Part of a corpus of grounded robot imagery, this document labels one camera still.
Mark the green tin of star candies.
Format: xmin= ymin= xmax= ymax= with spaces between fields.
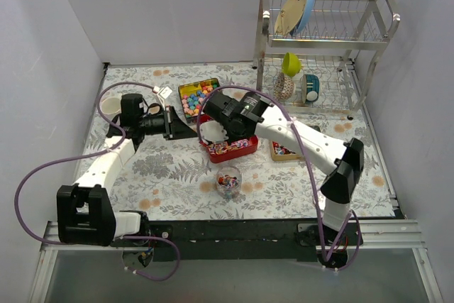
xmin=178 ymin=78 xmax=220 ymax=123

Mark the red tin of swirl lollipops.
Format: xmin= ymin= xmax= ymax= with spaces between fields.
xmin=199 ymin=114 xmax=258 ymax=163

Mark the clear glass jar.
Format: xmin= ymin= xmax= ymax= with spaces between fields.
xmin=216 ymin=166 xmax=242 ymax=200

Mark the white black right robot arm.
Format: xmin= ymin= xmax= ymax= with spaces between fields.
xmin=198 ymin=90 xmax=364 ymax=245

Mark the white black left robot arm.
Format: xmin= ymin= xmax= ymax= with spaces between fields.
xmin=56 ymin=94 xmax=197 ymax=246

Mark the white cup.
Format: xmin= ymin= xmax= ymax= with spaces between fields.
xmin=99 ymin=97 xmax=121 ymax=120

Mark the patterned brown bowl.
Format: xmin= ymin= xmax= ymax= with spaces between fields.
xmin=273 ymin=72 xmax=295 ymax=101

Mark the green bowl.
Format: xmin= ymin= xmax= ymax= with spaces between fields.
xmin=282 ymin=53 xmax=301 ymax=77

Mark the teal white bowl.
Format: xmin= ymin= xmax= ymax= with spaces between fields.
xmin=301 ymin=74 xmax=321 ymax=104

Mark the steel dish rack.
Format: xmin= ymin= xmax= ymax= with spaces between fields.
xmin=253 ymin=0 xmax=401 ymax=119

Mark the cream plate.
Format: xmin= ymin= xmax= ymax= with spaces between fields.
xmin=275 ymin=0 xmax=306 ymax=36

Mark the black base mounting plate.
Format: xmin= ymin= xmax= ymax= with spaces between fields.
xmin=109 ymin=219 xmax=365 ymax=262

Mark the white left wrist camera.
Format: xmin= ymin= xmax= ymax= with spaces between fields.
xmin=153 ymin=87 xmax=172 ymax=106

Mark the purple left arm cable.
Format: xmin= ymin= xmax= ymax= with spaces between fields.
xmin=13 ymin=82 xmax=181 ymax=281

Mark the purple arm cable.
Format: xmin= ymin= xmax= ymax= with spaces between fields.
xmin=196 ymin=85 xmax=363 ymax=272
xmin=13 ymin=82 xmax=181 ymax=281

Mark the aluminium frame rail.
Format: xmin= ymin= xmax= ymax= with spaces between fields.
xmin=41 ymin=222 xmax=124 ymax=247

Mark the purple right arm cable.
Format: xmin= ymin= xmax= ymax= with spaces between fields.
xmin=196 ymin=85 xmax=363 ymax=272

